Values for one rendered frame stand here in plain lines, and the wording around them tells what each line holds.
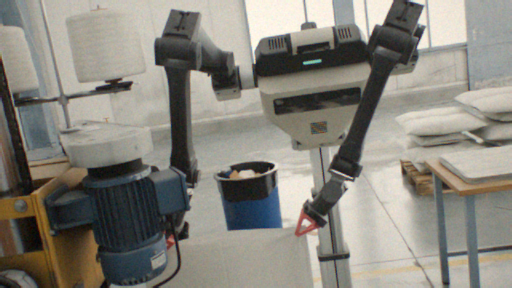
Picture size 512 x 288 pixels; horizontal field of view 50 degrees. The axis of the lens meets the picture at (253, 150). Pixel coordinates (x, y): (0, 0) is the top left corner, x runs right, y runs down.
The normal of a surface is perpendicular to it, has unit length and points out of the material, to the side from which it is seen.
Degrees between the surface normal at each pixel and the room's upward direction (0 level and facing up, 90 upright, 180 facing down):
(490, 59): 90
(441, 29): 90
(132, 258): 91
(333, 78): 40
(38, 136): 90
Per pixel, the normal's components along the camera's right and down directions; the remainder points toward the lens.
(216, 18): -0.04, 0.22
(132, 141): 0.74, 0.04
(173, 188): 0.36, 0.14
